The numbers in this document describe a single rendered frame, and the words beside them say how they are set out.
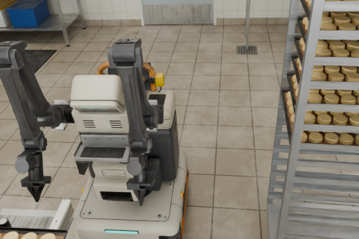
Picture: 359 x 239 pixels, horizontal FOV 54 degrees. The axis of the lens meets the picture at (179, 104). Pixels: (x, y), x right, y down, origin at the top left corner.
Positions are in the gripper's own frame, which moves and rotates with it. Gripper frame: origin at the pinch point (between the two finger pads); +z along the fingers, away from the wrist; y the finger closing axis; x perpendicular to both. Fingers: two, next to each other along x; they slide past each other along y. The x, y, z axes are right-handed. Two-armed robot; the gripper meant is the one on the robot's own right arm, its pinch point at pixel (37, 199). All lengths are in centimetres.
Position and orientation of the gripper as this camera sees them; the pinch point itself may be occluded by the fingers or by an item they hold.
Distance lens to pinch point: 160.8
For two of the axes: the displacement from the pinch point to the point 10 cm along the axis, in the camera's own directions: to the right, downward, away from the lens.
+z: 0.0, 9.9, 1.3
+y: 9.9, 0.1, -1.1
